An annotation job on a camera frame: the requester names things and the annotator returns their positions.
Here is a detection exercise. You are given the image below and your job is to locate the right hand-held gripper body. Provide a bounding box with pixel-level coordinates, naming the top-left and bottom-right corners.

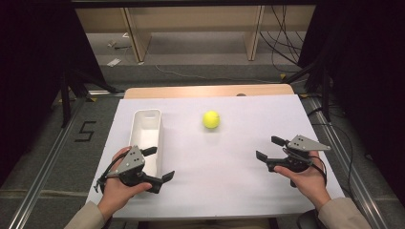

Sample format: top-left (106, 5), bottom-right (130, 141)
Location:
top-left (266, 135), bottom-right (332, 175)

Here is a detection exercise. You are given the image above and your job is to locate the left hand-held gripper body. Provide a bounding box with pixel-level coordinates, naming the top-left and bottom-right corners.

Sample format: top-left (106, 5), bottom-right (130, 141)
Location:
top-left (105, 145), bottom-right (164, 195)

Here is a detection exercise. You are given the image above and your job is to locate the white plastic bin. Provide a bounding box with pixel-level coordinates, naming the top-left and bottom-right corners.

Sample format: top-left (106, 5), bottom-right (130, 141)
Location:
top-left (128, 108), bottom-right (164, 179)

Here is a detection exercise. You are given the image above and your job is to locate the yellow tennis ball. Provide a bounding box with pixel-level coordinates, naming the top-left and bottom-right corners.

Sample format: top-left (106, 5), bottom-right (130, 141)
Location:
top-left (202, 110), bottom-right (222, 130)

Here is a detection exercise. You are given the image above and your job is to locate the person's left hand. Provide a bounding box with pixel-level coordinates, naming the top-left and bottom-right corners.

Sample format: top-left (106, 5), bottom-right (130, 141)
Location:
top-left (97, 146), bottom-right (153, 221)

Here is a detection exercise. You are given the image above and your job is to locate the person's right hand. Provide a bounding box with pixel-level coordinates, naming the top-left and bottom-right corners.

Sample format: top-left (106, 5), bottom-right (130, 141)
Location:
top-left (273, 150), bottom-right (332, 212)

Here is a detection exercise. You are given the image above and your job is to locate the black metal stand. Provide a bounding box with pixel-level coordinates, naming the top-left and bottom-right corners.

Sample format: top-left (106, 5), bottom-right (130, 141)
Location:
top-left (281, 61), bottom-right (332, 123)
top-left (58, 68), bottom-right (120, 128)

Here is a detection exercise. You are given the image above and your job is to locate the black chair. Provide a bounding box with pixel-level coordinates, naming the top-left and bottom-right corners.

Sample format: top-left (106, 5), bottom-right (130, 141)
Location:
top-left (296, 208), bottom-right (321, 229)

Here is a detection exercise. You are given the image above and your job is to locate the light wooden table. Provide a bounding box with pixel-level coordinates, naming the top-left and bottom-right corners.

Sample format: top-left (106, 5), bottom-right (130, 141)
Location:
top-left (123, 83), bottom-right (295, 99)

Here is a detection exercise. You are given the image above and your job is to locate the dark curtain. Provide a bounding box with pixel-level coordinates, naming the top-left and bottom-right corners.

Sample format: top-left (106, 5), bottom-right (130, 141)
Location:
top-left (299, 0), bottom-right (405, 208)
top-left (0, 0), bottom-right (106, 189)

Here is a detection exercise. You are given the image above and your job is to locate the light wooden desk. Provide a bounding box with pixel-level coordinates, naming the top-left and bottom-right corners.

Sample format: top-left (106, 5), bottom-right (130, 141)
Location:
top-left (75, 5), bottom-right (316, 63)

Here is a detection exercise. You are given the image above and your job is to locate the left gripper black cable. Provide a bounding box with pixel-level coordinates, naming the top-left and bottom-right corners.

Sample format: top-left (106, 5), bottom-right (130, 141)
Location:
top-left (93, 152), bottom-right (130, 194)

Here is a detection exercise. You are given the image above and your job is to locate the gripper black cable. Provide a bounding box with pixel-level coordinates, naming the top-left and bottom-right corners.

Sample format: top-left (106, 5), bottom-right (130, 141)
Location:
top-left (309, 155), bottom-right (329, 189)
top-left (93, 152), bottom-right (130, 194)

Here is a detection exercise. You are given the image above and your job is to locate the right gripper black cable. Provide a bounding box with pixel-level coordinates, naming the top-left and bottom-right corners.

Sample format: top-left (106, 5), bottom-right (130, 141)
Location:
top-left (309, 155), bottom-right (329, 189)

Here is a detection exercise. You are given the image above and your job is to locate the thin black floor cable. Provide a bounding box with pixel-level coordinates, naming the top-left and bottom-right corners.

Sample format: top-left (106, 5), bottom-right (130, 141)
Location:
top-left (309, 106), bottom-right (356, 198)

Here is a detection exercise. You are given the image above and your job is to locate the aluminium floor rail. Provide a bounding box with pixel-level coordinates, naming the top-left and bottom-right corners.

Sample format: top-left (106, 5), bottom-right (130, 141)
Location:
top-left (8, 98), bottom-right (88, 229)
top-left (307, 96), bottom-right (390, 229)

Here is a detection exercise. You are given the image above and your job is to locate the short aluminium rail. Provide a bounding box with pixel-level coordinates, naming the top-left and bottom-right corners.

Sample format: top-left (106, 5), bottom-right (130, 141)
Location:
top-left (87, 90), bottom-right (126, 97)

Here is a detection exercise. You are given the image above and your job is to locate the white floor cable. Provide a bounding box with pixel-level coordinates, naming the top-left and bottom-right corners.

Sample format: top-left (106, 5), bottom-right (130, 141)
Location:
top-left (155, 64), bottom-right (282, 85)

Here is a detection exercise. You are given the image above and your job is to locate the bundle of black cables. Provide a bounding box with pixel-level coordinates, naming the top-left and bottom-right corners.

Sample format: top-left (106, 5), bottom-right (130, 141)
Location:
top-left (259, 4), bottom-right (307, 74)

